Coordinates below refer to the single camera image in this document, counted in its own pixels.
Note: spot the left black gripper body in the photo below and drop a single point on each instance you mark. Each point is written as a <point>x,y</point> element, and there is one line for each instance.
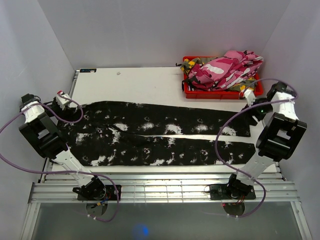
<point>57,109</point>

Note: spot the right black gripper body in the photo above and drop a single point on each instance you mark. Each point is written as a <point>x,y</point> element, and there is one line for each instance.
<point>259,112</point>

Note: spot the black white splatter trousers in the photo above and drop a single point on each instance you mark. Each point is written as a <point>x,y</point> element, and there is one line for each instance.
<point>116,133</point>

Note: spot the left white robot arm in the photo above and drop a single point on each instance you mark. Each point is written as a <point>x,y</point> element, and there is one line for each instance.
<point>48,141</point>

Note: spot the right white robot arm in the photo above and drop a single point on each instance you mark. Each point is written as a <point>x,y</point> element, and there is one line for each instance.
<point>277,141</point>

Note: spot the pink camouflage trousers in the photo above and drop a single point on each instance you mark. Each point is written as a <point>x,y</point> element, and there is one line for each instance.
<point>222,73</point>

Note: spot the red plastic bin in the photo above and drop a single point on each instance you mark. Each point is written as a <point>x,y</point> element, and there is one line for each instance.
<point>217,95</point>

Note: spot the small blue label sticker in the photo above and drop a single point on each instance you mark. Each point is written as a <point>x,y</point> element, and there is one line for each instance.
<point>88,70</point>

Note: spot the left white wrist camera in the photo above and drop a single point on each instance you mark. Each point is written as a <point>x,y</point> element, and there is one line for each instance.
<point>62,99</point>

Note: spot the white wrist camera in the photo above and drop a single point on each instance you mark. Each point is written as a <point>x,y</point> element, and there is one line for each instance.
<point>249,95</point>
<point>62,99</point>

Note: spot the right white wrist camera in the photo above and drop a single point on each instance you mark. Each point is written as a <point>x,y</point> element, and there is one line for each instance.
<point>249,95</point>

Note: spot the aluminium rail frame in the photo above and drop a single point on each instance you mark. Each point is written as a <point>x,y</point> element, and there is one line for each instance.
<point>151,185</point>

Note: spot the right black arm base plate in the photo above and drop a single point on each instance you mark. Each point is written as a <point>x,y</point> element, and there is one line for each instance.
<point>223,191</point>

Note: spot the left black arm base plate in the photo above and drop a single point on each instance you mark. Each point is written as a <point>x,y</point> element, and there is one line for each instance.
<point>110,194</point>

